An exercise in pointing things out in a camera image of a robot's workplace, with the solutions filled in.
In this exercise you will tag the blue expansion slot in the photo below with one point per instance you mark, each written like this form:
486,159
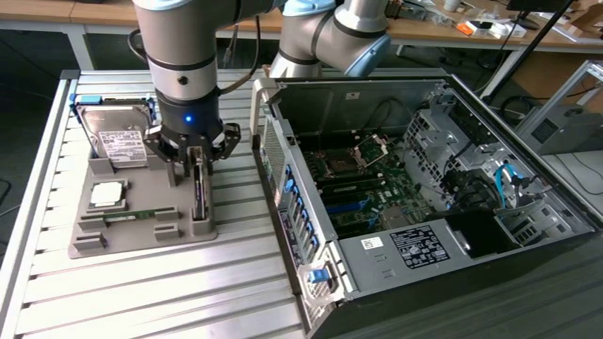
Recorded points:
348,207

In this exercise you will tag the white box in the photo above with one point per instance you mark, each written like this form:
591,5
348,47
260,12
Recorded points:
508,31

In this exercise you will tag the green RAM stick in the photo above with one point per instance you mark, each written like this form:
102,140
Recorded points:
132,214

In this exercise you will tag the green motherboard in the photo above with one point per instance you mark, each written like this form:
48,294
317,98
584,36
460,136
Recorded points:
404,187

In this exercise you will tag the black slanted pole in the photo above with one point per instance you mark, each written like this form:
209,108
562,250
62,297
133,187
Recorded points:
532,53

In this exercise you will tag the metal disk bay bracket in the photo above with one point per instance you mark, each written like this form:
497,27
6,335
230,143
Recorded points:
522,226

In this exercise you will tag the silver hard disk drive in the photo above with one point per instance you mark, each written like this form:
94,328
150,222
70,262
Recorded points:
117,141

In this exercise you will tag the grey parts rack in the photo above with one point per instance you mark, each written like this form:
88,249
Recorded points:
141,233

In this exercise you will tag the aluminium frame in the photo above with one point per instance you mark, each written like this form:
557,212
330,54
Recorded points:
572,81

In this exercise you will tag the CPU socket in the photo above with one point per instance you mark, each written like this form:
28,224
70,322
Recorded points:
341,162

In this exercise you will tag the open black PC case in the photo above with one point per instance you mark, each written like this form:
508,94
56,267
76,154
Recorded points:
470,310

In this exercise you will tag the wooden desk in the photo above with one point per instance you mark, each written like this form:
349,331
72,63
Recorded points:
424,30
46,10

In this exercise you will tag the black graphics card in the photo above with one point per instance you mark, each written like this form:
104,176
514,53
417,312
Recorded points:
200,190

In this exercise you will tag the metal drive cage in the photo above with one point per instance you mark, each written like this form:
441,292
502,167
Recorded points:
425,169

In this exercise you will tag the small metal box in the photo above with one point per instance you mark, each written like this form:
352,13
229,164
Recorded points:
412,10

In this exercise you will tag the brown cardboard piece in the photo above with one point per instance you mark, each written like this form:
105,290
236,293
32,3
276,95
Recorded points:
588,21

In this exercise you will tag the grey power supply unit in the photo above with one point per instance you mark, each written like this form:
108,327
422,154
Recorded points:
366,261

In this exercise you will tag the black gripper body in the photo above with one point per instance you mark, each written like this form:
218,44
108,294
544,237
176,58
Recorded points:
188,109

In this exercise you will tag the blue case latch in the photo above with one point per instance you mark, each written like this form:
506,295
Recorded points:
316,276

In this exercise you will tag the blue disk caddy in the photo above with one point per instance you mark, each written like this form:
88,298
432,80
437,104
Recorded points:
86,100

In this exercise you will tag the black RAM slot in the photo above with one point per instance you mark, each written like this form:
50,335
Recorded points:
353,187

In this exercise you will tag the grey computer tower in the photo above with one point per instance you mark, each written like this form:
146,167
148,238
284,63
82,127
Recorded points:
564,134

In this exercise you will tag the metal socket cover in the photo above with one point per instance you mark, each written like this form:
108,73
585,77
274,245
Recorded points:
373,148

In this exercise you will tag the silver CPU chip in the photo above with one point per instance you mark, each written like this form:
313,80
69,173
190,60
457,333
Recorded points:
106,194

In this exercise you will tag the chipset heatsink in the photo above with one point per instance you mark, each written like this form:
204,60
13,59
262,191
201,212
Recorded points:
396,218

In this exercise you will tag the white cup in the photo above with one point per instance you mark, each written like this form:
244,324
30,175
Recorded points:
453,4

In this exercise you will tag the black monitor with stand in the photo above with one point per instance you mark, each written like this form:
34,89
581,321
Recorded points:
526,21

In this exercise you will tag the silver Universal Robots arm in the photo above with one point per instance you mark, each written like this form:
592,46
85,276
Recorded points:
178,35

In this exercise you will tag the orange box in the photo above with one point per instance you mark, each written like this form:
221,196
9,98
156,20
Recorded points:
466,27

